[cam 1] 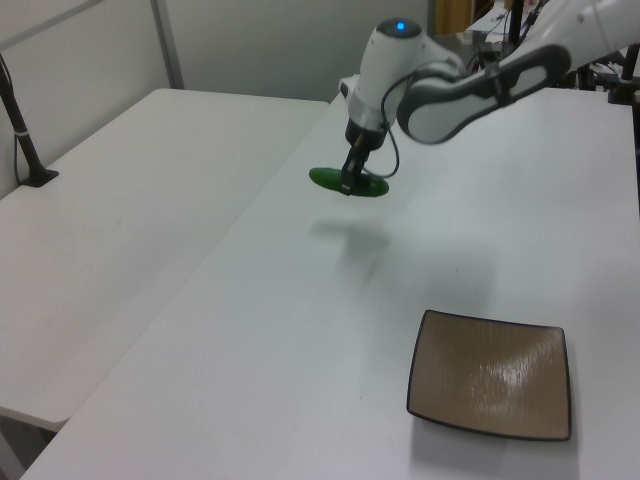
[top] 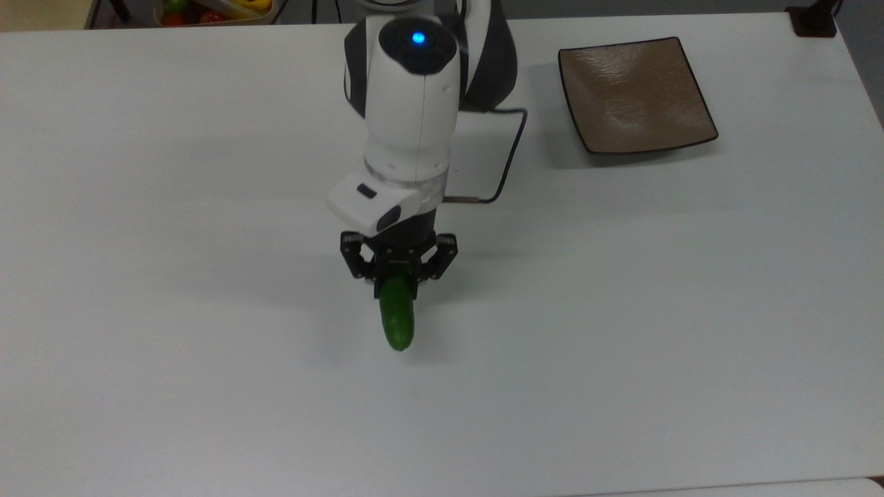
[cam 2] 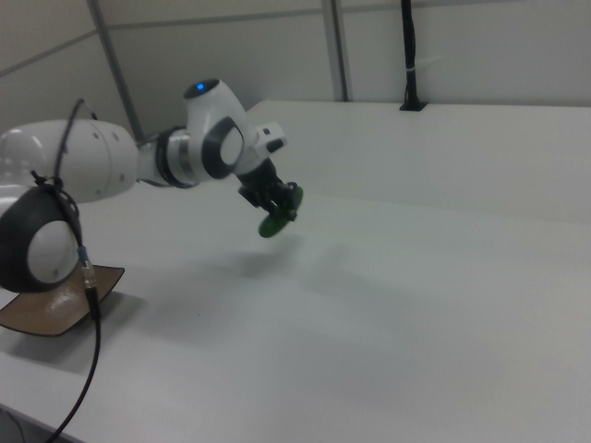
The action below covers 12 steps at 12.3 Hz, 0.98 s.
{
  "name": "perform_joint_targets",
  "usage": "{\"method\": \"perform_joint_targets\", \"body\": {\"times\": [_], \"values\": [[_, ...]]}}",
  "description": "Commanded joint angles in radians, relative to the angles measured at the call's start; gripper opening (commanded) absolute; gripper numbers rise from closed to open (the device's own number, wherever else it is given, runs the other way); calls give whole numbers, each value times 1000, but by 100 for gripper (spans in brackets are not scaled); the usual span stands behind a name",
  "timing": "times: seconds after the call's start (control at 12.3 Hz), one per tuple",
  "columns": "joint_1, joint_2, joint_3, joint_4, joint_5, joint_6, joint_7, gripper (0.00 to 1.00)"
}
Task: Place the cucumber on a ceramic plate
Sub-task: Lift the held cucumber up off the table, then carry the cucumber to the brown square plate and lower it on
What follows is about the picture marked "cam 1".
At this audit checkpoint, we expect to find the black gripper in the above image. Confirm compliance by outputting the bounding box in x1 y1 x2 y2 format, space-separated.
340 117 387 196

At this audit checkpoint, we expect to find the green cucumber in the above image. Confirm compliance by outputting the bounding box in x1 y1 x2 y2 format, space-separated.
307 166 391 198

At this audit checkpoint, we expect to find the square brown ceramic plate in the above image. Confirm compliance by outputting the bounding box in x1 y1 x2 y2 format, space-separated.
406 308 573 443

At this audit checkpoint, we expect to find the yellow curtain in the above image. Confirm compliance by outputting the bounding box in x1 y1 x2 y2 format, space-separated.
433 0 474 36

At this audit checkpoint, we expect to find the thin black upright pole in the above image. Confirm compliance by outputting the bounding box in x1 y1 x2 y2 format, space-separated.
509 0 525 44

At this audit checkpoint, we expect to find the white folding side table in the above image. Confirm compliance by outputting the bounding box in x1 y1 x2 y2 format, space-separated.
0 88 330 434

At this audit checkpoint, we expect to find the black pole with clamp base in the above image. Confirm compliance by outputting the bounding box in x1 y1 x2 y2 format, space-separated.
607 43 640 106

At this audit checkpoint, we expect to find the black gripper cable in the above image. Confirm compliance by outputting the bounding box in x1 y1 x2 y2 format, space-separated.
367 74 402 180

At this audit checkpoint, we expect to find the grey partition frame post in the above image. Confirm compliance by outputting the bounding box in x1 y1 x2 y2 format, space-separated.
149 0 185 90

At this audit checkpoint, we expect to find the black camera stand pole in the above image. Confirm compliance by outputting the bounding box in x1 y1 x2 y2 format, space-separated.
0 52 60 188

